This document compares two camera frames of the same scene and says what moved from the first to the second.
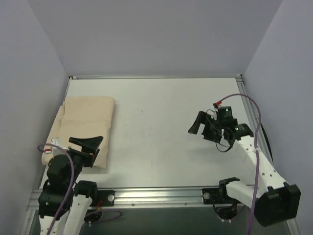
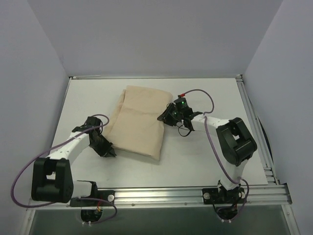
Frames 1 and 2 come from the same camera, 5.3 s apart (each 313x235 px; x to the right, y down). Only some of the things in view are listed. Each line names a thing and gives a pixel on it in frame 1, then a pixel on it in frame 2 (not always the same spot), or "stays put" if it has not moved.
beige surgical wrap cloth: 82,117 to 134,128
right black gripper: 208,128 to 169,115
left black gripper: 86,155 to 104,148
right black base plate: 217,196 stays put
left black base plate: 108,198 stays put
